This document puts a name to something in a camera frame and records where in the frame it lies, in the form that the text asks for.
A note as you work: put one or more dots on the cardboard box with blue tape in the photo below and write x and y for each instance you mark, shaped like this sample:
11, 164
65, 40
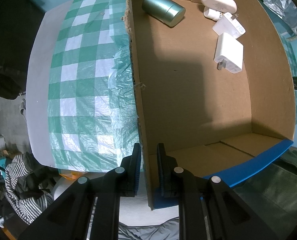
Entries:
188, 92

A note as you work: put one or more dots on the small white cylinder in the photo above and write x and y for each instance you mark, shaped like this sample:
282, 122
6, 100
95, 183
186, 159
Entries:
211, 13

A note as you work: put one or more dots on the green checkered tablecloth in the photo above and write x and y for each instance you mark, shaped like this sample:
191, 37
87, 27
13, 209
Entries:
88, 80

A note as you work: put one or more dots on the white oval device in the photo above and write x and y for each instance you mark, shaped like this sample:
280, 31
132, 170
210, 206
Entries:
218, 2

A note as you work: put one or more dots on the large black object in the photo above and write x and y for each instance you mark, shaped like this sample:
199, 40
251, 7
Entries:
8, 42

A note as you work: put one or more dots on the large white charger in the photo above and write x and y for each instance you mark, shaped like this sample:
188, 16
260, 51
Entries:
229, 53

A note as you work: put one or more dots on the small white charger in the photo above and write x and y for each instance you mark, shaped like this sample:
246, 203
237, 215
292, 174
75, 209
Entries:
229, 26

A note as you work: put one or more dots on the striped cloth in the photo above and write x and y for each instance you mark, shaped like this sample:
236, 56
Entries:
16, 172

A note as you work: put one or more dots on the grey cloth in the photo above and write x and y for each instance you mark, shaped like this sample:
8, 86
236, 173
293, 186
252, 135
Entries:
148, 231

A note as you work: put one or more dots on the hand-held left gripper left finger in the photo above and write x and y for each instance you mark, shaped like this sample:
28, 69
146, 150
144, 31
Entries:
137, 170

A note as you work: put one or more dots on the pale green round tin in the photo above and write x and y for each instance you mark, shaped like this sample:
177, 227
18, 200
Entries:
163, 8

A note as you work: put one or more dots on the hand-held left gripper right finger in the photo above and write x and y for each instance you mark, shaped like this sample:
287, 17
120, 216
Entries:
161, 167

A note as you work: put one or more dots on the olive green cloth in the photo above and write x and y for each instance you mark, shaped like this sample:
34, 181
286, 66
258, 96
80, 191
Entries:
276, 182

